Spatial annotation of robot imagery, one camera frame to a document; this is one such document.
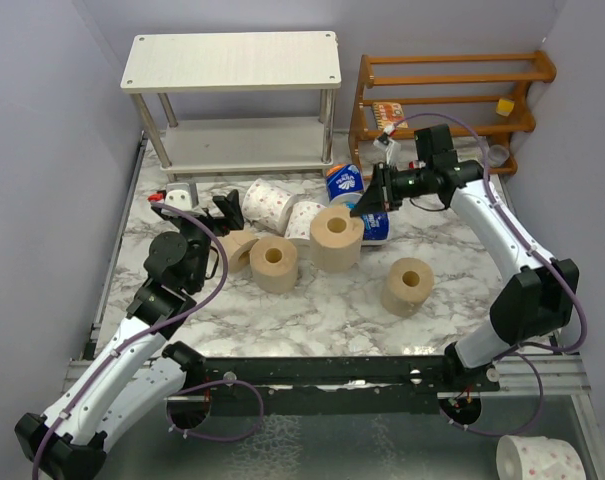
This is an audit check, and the blue wrapped roll upper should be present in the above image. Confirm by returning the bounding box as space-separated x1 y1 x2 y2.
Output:
325 163 364 205

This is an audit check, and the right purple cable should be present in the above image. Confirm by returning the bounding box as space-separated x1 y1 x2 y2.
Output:
389 112 591 437

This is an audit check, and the white two-tier shelf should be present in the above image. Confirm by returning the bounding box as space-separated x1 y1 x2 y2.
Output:
121 31 341 180

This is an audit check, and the white red-dotted roll front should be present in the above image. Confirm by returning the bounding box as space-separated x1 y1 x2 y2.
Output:
284 201 326 259

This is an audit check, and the brown wooden rack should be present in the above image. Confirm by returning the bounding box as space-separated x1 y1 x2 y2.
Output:
348 50 557 180

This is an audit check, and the blue wrapped roll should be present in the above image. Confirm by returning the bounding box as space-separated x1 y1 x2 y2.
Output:
325 163 364 205
361 213 391 246

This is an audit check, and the aluminium rail frame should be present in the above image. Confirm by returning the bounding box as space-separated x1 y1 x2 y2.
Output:
64 349 598 401

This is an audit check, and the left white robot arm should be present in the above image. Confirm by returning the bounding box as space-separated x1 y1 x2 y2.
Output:
15 191 244 479

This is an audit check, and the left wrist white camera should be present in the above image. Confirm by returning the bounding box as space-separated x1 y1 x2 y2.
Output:
147 182 199 220

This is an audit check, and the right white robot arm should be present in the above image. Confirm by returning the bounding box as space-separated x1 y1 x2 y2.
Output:
351 124 583 391

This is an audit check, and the white red-dotted roll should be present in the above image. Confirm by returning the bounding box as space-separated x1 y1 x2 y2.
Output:
284 201 326 259
241 178 298 234

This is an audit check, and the brown paper roll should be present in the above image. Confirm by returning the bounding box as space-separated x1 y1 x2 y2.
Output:
310 205 364 273
380 258 434 318
250 236 298 294
219 230 258 274

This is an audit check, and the black base crossbar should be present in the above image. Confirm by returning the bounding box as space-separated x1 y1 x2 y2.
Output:
161 342 499 417

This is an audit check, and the clear plastic cup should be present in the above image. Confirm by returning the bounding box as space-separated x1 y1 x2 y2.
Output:
488 144 510 168

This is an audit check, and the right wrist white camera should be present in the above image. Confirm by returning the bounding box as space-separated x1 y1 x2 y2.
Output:
373 124 401 166

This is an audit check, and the blue wrapped roll lower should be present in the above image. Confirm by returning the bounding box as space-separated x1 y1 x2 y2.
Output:
361 213 391 246

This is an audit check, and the orange patterned booklet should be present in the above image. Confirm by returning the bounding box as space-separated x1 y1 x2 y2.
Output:
371 101 408 130

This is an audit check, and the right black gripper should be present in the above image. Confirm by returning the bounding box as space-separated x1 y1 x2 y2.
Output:
352 161 432 217

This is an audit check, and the red white box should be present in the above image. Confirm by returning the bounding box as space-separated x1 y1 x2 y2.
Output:
409 160 426 169

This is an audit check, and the white red-dotted roll rear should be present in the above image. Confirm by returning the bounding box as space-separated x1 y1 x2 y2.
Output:
241 178 298 234

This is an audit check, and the white dotted roll bottom corner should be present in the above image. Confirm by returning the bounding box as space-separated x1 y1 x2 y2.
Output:
496 435 586 480

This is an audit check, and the wrist white camera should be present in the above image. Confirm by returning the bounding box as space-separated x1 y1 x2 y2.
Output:
147 182 199 220
373 124 401 166

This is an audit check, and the white green box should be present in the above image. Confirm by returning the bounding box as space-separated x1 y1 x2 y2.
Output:
458 155 484 165

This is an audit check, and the yellow cap jar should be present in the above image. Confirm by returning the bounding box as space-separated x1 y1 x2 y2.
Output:
495 97 515 117

